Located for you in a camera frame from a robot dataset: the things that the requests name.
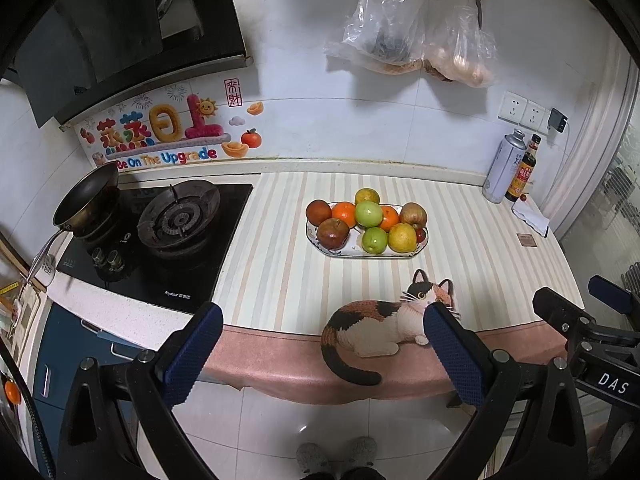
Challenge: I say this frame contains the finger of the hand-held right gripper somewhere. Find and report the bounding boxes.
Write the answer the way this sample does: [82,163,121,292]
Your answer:
[587,275,640,316]
[532,287,596,341]

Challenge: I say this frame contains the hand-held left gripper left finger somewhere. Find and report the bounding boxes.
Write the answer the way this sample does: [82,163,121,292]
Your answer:
[56,301,224,480]

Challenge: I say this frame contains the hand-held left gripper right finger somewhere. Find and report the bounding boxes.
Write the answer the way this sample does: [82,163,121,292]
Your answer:
[423,302,588,480]

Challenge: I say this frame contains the yellow lemon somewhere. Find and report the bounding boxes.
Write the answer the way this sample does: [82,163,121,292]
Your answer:
[388,223,418,253]

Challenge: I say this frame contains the red-brown apple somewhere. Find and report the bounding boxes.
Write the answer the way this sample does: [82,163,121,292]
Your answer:
[399,202,428,228]

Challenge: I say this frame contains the leaf-patterned oval plate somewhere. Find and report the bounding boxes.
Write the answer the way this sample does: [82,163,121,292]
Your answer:
[306,202,430,259]

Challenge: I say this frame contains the green apple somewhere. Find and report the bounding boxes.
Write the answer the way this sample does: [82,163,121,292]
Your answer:
[354,201,384,228]
[362,227,389,254]

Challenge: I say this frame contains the dark red round fruit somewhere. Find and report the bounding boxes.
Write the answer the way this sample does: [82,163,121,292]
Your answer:
[306,199,332,226]

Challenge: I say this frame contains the white folded cloth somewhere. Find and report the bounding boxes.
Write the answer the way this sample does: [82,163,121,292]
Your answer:
[512,200,551,237]

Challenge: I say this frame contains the blue cabinet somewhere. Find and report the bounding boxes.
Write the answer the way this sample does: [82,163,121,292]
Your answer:
[30,305,151,461]

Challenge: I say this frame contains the black glass gas stove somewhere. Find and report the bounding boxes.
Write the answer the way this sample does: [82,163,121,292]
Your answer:
[55,182,254,315]

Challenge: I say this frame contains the striped cat-print table mat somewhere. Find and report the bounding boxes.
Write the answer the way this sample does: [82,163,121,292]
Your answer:
[202,171,586,403]

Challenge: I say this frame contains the grey slipper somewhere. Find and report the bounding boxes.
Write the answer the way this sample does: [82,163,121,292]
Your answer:
[347,436,378,471]
[296,442,328,473]

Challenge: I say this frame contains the black burner grate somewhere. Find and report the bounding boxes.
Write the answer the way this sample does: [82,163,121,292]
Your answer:
[136,180,221,256]

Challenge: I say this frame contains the dark sauce bottle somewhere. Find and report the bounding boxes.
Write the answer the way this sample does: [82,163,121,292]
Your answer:
[505,134,542,202]

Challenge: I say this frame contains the grey gas canister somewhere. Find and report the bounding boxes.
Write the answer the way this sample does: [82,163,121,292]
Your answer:
[481,129,527,204]

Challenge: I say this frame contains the white cup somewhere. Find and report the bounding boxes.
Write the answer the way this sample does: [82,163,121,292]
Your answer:
[32,255,56,286]

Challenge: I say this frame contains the brownish red apple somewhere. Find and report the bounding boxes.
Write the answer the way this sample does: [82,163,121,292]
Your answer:
[316,217,351,248]

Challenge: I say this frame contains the dark frying pan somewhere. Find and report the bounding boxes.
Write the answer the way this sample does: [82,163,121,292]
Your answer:
[25,161,122,286]

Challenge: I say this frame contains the clear plastic bag pale contents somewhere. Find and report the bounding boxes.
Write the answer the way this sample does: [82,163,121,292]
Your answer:
[425,0,498,88]

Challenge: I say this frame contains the black range hood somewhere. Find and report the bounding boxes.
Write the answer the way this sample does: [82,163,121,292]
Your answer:
[0,0,253,128]

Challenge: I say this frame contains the clear plastic bag dark contents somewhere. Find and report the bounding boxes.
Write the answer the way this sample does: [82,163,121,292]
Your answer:
[322,0,431,73]

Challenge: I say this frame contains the white ribbed door frame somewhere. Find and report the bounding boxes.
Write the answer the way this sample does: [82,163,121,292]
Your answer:
[555,35,640,241]

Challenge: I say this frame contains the white wall socket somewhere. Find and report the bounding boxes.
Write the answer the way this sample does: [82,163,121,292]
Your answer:
[520,101,548,129]
[498,91,527,123]

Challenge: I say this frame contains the colourful wall sticker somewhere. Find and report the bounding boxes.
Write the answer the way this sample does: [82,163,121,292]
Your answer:
[80,77,263,168]

